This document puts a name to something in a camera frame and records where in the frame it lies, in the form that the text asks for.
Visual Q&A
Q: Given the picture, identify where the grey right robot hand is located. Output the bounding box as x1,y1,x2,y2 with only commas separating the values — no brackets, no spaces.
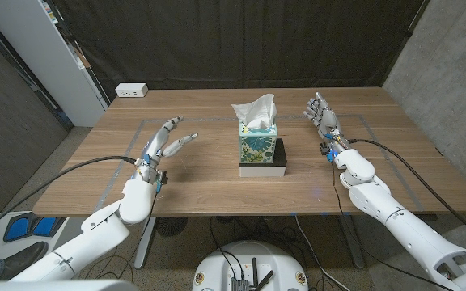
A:
302,91,350,155

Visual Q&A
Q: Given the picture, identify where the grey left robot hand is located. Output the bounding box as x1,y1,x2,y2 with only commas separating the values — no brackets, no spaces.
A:
133,116,199,184

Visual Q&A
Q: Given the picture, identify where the teal floral tissue box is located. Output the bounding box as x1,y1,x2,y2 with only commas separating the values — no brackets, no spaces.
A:
239,122,278,164

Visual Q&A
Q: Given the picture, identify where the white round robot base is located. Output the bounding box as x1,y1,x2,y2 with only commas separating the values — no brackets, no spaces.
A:
192,241,310,291

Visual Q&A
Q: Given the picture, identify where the black and white tray block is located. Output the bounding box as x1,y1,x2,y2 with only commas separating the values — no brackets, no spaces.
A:
239,137,288,178

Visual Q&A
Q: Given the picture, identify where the white power strip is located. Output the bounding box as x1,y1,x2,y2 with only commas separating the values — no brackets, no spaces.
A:
114,82,149,99

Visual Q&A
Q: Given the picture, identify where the black round ribbed disc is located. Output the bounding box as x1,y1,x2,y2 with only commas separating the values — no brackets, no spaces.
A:
155,217,189,238

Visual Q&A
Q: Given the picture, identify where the white table leg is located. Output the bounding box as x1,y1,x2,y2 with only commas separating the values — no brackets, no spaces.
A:
133,217,157,271

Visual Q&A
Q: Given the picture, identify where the black backdrop curtain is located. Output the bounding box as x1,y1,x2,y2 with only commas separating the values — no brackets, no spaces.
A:
50,0,430,102

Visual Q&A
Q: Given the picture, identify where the blue and black foot pedal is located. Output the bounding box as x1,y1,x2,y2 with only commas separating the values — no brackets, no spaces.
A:
30,215,59,238
4,216,34,243

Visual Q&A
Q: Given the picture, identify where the grey table leg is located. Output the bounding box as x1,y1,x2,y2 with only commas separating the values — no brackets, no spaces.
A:
337,214,366,270

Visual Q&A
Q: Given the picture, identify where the white cabinet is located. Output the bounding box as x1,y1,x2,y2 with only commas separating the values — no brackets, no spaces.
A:
0,0,109,128

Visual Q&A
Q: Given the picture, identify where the black radio module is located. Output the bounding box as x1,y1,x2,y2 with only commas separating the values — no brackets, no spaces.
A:
230,277,251,291

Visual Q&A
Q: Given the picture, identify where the black shoe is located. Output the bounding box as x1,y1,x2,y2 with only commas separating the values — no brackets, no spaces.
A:
0,241,50,280

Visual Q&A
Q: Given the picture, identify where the white robot torso edge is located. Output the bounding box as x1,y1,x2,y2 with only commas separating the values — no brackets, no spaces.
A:
0,279,139,291

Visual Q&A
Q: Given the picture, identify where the black slanted antenna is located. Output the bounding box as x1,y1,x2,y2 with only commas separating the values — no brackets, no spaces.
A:
256,269,275,291

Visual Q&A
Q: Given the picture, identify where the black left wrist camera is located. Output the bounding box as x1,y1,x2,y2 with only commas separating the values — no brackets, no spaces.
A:
155,170,168,194

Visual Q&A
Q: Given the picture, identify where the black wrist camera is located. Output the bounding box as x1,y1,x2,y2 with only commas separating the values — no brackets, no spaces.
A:
320,141,337,162
155,170,168,194

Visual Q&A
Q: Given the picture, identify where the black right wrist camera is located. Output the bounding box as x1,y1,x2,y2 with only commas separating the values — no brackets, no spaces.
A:
320,141,337,162

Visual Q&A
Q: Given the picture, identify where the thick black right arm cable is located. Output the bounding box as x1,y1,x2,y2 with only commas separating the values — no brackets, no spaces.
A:
348,138,466,247

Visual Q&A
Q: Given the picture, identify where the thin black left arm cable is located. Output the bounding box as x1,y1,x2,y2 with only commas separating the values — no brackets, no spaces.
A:
83,189,159,282

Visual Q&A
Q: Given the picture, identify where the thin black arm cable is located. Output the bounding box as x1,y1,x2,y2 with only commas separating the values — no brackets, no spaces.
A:
83,189,159,282
330,160,457,290

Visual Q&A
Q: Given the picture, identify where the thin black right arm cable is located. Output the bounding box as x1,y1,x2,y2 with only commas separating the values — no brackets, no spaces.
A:
330,160,457,290

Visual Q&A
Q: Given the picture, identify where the black floor cable tangle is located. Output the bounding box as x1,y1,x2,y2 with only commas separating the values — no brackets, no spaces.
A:
216,216,313,280

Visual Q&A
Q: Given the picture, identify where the white floor cable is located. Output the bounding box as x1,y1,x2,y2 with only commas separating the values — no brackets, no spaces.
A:
293,213,352,291

